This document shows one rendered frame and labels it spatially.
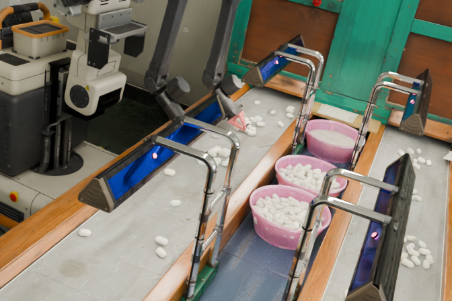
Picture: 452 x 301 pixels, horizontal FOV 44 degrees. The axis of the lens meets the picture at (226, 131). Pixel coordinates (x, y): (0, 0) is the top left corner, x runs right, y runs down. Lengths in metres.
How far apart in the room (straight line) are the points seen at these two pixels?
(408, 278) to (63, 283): 0.96
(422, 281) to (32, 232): 1.10
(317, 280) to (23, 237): 0.77
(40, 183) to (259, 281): 1.36
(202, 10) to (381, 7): 1.62
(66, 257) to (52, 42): 1.36
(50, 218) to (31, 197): 1.00
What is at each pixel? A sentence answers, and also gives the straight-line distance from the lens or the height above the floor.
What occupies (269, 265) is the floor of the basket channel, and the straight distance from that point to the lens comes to 1.72.
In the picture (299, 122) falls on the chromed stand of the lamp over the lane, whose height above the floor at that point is 0.87.
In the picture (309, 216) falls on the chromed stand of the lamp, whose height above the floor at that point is 1.07.
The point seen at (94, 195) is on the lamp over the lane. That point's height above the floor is 1.07.
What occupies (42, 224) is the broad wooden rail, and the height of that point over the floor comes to 0.76.
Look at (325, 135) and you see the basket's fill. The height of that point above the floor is 0.74.
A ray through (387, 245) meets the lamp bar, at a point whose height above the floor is 1.11.
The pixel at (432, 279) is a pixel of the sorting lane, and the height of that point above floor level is 0.74.
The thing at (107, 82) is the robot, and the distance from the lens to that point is 2.48.
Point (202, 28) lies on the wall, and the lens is 3.95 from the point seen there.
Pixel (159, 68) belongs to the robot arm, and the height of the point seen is 1.04.
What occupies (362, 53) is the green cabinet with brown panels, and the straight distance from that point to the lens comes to 2.69.
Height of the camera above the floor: 1.70
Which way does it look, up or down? 24 degrees down
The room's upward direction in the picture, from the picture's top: 11 degrees clockwise
